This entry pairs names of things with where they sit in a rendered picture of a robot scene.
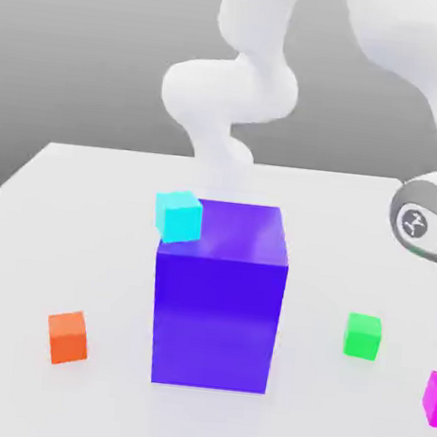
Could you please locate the small cyan cube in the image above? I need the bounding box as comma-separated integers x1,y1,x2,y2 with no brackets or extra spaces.
150,188,207,248

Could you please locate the small green cube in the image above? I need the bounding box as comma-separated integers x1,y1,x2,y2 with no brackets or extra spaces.
342,311,385,362

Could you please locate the small orange cube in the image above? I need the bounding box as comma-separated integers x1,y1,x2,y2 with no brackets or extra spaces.
42,307,92,369

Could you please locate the small magenta cube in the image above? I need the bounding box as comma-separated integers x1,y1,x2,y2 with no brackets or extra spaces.
419,369,437,429

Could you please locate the large purple box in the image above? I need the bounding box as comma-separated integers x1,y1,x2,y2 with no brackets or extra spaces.
143,193,295,397

